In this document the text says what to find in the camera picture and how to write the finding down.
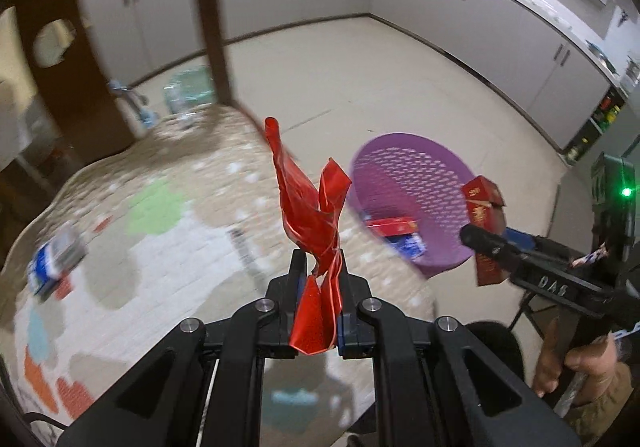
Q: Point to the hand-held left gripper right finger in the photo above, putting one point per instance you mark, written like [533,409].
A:
[352,312]

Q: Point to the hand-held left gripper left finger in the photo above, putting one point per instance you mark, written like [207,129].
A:
[287,307]

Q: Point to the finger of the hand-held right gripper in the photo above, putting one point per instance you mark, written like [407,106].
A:
[490,244]
[530,242]

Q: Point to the red cigarette box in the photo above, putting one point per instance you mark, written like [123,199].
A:
[482,212]

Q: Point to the blue paper packet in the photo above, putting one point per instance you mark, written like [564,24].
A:
[410,247]

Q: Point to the red packet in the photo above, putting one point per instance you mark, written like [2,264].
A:
[392,226]

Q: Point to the red dotted snack wrapper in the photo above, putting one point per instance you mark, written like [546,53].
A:
[305,207]

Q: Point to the purple plastic basket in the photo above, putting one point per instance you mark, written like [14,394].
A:
[410,167]

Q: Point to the person's right forearm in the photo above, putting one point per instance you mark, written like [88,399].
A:
[600,412]

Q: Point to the person's right hand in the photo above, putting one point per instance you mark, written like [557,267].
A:
[592,359]

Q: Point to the black folding stool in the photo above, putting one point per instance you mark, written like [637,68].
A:
[492,344]

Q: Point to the shelf with bottles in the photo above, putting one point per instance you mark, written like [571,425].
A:
[600,122]

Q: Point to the clear plastic bottle pack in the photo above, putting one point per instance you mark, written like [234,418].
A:
[190,89]

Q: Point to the blue tissue pack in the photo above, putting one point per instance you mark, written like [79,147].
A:
[52,262]

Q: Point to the dark wooden chair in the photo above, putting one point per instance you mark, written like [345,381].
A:
[100,92]

